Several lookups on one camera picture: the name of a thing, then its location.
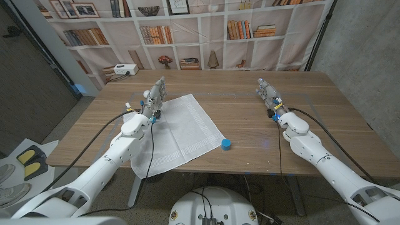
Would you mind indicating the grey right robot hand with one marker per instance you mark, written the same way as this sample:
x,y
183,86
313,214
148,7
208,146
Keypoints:
x,y
271,95

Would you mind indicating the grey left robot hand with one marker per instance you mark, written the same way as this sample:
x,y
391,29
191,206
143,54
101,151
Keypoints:
x,y
154,101

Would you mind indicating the white cloth napkin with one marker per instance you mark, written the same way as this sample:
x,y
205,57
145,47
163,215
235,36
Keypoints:
x,y
181,131

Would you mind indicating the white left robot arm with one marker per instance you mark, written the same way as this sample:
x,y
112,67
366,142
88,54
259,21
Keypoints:
x,y
103,165

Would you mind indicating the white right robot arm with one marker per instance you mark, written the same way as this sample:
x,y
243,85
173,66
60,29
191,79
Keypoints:
x,y
328,162

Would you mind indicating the blue cylinder block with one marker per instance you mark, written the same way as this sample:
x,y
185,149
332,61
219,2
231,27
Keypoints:
x,y
226,144

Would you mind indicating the white box device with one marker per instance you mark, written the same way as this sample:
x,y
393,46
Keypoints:
x,y
125,69

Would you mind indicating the black round ribbed disc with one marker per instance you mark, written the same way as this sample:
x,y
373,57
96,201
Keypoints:
x,y
155,179

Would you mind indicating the printed bookshelf backdrop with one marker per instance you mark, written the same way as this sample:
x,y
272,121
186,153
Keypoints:
x,y
212,40

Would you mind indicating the black backdrop stand pole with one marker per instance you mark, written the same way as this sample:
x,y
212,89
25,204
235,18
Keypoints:
x,y
322,31

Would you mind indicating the grey table leg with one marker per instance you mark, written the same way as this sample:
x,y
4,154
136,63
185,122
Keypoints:
x,y
136,190
296,195

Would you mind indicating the white floor board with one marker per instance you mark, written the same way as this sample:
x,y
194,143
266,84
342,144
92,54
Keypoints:
x,y
47,150

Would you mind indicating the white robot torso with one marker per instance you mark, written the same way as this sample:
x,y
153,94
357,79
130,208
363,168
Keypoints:
x,y
215,206

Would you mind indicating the grey torso connector box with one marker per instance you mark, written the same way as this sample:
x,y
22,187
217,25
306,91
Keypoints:
x,y
208,222

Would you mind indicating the yellow black foot pedal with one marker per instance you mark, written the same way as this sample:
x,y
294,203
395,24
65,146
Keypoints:
x,y
33,169
26,155

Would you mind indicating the grey sneaker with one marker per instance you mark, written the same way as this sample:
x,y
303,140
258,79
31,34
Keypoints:
x,y
5,172
14,193

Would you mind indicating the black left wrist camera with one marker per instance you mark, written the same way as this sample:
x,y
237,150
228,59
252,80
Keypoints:
x,y
157,114

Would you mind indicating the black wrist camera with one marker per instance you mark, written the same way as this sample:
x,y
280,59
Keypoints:
x,y
270,113
157,114

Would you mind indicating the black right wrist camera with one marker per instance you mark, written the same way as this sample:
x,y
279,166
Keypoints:
x,y
270,113

